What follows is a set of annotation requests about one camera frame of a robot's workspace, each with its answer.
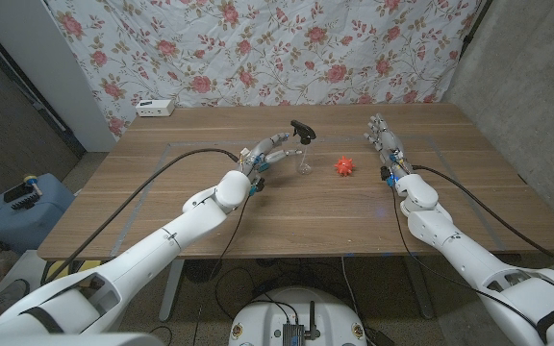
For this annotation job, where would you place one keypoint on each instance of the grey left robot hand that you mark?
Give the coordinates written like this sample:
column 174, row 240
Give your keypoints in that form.
column 258, row 156

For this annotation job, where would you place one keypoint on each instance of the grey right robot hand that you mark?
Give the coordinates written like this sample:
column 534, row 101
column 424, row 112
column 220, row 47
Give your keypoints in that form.
column 390, row 146

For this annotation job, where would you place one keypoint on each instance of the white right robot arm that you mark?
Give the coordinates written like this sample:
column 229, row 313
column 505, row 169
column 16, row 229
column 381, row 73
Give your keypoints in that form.
column 474, row 262

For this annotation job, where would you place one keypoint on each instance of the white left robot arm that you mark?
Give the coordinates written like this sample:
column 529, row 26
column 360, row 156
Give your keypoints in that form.
column 161, row 245

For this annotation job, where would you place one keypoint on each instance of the red spiky stress ball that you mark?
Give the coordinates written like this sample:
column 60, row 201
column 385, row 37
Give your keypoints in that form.
column 344, row 166

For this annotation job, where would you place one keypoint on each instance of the floral backdrop cloth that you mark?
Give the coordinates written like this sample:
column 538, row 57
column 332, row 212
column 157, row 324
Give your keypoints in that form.
column 267, row 48

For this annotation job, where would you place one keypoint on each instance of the white power strip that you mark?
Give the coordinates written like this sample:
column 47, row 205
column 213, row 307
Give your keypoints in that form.
column 154, row 108

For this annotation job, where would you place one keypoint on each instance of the black backdrop stand pole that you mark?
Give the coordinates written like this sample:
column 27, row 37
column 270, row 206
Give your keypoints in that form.
column 474, row 29

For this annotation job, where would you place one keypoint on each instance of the grey table leg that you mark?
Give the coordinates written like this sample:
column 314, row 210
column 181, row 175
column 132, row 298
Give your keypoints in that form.
column 419, row 288

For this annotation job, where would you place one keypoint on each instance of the white robot torso base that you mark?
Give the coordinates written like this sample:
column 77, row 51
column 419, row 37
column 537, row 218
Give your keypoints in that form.
column 267, row 312

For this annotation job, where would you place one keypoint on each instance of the black antenna module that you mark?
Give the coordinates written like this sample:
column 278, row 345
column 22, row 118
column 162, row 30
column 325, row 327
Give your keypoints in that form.
column 294, row 331

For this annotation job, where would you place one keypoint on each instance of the yellow disc with black rim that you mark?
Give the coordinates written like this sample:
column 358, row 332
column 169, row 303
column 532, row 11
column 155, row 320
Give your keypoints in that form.
column 65, row 265

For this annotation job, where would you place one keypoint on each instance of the yellow blue small tool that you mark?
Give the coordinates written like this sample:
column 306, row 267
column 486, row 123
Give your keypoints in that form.
column 32, row 181

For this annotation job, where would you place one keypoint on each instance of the blue storage box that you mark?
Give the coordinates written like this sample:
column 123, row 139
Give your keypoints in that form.
column 27, row 223

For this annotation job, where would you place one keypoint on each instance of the black brush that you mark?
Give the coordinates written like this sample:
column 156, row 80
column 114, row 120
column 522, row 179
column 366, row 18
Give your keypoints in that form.
column 19, row 194

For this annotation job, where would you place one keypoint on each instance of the grey round item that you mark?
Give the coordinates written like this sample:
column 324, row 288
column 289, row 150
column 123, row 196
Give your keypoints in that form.
column 12, row 294

